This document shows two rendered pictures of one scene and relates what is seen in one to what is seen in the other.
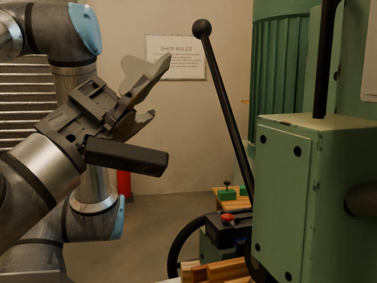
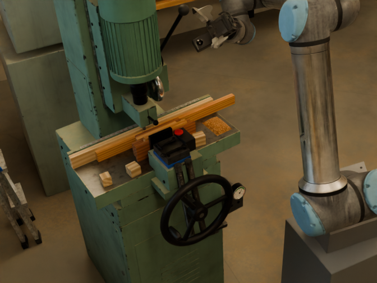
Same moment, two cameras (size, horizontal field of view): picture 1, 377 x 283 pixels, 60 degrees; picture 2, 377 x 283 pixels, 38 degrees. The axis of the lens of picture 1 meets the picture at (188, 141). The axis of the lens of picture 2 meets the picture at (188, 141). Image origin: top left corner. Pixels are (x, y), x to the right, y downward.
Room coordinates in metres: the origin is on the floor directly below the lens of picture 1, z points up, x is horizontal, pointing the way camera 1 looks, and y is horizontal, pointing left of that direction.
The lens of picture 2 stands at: (2.13, -0.34, 2.14)
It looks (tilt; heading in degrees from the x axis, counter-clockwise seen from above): 38 degrees down; 169
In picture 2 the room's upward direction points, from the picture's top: 4 degrees counter-clockwise
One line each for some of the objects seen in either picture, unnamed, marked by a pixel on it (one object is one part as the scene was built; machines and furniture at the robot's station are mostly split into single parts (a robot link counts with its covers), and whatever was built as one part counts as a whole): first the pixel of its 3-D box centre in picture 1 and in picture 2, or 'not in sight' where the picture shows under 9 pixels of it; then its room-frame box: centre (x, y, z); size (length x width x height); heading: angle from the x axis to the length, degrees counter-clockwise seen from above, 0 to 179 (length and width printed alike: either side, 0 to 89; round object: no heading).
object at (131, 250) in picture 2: not in sight; (145, 222); (0.43, -0.23, 0.36); 0.58 x 0.45 x 0.71; 19
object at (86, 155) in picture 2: not in sight; (145, 131); (0.52, -0.18, 0.92); 0.60 x 0.02 x 0.05; 109
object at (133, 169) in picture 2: not in sight; (133, 169); (0.71, -0.26, 0.92); 0.04 x 0.04 x 0.03; 23
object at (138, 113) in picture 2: not in sight; (139, 109); (0.52, -0.19, 1.03); 0.14 x 0.07 x 0.09; 19
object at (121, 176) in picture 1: (123, 172); not in sight; (3.28, 0.68, 0.30); 0.19 x 0.18 x 0.60; 11
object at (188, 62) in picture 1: (175, 57); not in sight; (3.48, 0.13, 1.48); 0.64 x 0.02 x 0.46; 101
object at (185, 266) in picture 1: (191, 274); (198, 138); (0.62, -0.01, 0.92); 0.04 x 0.03 x 0.04; 99
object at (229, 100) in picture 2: not in sight; (169, 126); (0.51, -0.09, 0.92); 0.60 x 0.02 x 0.04; 109
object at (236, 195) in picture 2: not in sight; (237, 192); (0.65, 0.13, 0.65); 0.06 x 0.04 x 0.08; 109
